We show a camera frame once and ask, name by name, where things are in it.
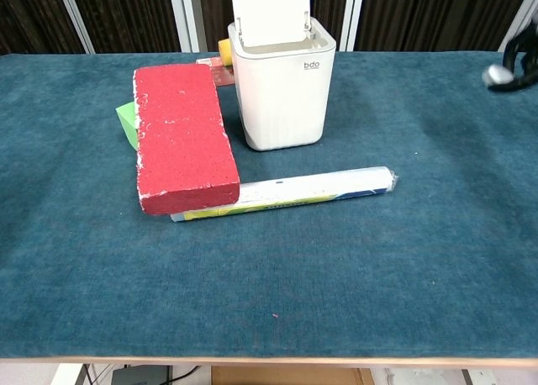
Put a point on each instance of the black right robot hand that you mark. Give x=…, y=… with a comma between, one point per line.
x=524, y=49

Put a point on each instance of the small white round cap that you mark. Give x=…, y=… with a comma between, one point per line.
x=497, y=74

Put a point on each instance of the white trash bin lid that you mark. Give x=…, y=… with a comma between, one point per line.
x=281, y=91

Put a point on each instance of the white plastic bin lid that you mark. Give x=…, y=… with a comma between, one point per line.
x=271, y=13

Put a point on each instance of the rolled plastic bag tube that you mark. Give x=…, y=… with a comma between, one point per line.
x=311, y=187

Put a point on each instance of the blue table cloth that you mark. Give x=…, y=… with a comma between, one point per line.
x=336, y=254

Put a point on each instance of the yellow sponge block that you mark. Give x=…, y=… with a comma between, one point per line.
x=225, y=51

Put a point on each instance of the red and white carton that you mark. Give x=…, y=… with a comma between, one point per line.
x=220, y=72

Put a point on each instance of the red foam brick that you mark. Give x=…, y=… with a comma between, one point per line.
x=180, y=133

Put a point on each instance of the green foam block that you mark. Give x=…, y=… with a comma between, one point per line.
x=128, y=122

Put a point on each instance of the brown cardboard box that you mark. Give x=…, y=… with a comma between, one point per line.
x=286, y=376

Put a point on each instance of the grey box under table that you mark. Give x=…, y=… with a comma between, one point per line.
x=140, y=376

